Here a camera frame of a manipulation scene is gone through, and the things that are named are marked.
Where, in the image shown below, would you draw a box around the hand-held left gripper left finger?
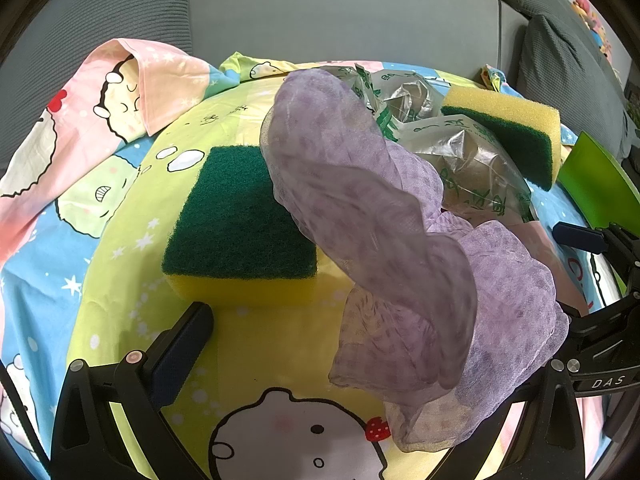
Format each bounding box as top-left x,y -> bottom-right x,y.
50,301 -> 216,480

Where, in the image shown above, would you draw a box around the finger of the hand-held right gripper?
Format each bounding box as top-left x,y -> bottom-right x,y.
560,300 -> 640,397
552,221 -> 640,303

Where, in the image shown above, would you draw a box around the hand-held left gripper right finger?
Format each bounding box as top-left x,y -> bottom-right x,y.
430,357 -> 588,480

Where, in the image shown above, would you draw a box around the green cardboard box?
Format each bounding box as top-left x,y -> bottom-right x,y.
556,131 -> 640,238

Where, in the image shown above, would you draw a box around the clear green-printed plastic bag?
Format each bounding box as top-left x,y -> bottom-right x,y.
395,112 -> 538,223
320,62 -> 446,143

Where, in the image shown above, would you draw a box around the green and yellow sponge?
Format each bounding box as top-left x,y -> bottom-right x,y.
441,85 -> 562,192
161,146 -> 351,311

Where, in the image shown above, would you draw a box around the purple mesh cloth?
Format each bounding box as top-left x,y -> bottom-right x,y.
260,67 -> 571,453

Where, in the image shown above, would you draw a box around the cartoon printed blanket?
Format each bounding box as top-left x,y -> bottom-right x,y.
0,37 -> 626,480

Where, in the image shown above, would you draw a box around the grey cushion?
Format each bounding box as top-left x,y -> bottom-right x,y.
517,14 -> 640,161

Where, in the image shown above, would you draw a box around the colourful plush toys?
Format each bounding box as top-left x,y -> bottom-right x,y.
549,0 -> 623,63

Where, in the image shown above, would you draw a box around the grey sofa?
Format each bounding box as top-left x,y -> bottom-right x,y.
0,0 -> 640,171

